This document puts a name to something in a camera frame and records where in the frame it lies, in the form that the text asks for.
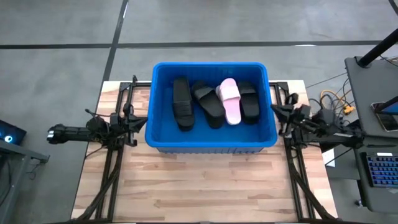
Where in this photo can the smartphone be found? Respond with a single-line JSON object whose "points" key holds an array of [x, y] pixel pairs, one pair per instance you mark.
{"points": [[388, 121]]}

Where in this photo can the grey metal desk frame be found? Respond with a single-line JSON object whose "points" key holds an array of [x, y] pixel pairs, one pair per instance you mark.
{"points": [[15, 155]]}

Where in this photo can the tablet blue screen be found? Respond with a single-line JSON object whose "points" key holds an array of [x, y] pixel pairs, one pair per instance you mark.
{"points": [[392, 107]]}

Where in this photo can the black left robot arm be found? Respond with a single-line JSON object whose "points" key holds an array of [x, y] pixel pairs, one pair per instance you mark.
{"points": [[71, 133]]}

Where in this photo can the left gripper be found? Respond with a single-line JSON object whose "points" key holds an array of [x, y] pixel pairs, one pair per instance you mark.
{"points": [[132, 140]]}

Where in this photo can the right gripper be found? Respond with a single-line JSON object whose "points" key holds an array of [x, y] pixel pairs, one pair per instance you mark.
{"points": [[295, 123]]}

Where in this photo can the computer tower blue lights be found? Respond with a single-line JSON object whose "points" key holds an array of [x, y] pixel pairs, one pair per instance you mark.
{"points": [[11, 132]]}

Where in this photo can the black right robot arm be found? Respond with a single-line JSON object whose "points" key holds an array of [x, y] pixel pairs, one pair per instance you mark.
{"points": [[339, 138]]}

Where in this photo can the blue plastic bin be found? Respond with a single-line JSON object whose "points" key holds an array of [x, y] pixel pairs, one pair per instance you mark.
{"points": [[211, 137]]}

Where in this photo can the black aluminium frame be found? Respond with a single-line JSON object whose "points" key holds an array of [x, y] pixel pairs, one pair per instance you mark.
{"points": [[141, 84], [280, 84]]}

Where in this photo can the black pole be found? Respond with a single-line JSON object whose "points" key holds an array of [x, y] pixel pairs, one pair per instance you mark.
{"points": [[377, 48]]}

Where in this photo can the white paper sheet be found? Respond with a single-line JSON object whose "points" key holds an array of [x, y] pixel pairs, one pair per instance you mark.
{"points": [[329, 158]]}

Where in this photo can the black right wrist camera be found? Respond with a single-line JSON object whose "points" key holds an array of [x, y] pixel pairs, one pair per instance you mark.
{"points": [[292, 99]]}

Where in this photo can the grey desk panel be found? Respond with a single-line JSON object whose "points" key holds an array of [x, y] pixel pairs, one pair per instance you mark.
{"points": [[360, 193], [373, 81]]}

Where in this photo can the backlit keyboard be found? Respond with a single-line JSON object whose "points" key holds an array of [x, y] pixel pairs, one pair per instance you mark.
{"points": [[382, 169]]}

